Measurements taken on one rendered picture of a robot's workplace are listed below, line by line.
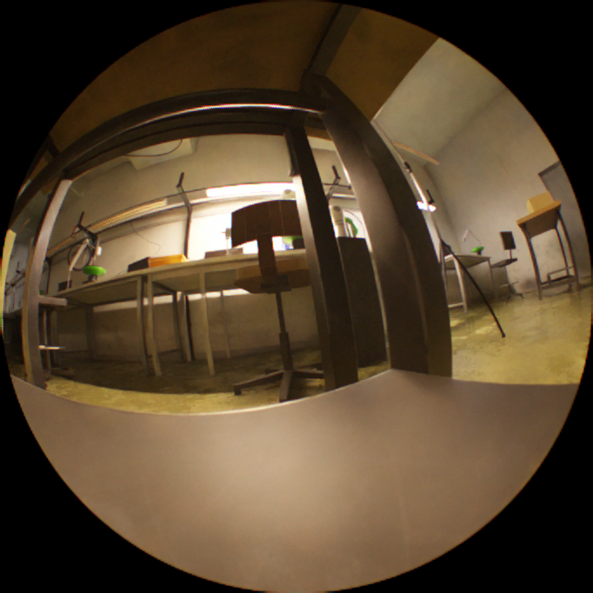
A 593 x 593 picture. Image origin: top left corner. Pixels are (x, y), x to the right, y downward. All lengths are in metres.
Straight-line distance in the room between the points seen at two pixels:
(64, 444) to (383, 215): 0.31
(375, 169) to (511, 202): 5.09
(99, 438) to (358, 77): 0.75
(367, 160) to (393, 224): 0.09
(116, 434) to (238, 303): 2.29
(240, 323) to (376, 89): 2.37
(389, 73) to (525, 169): 4.90
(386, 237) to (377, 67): 0.56
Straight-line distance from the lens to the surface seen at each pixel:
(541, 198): 3.15
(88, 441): 0.15
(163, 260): 1.78
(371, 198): 0.21
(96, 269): 2.32
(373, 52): 0.65
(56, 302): 1.92
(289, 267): 0.83
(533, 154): 5.53
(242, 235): 0.85
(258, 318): 2.34
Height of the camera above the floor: 0.34
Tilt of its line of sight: 8 degrees up
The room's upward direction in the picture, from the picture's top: 8 degrees counter-clockwise
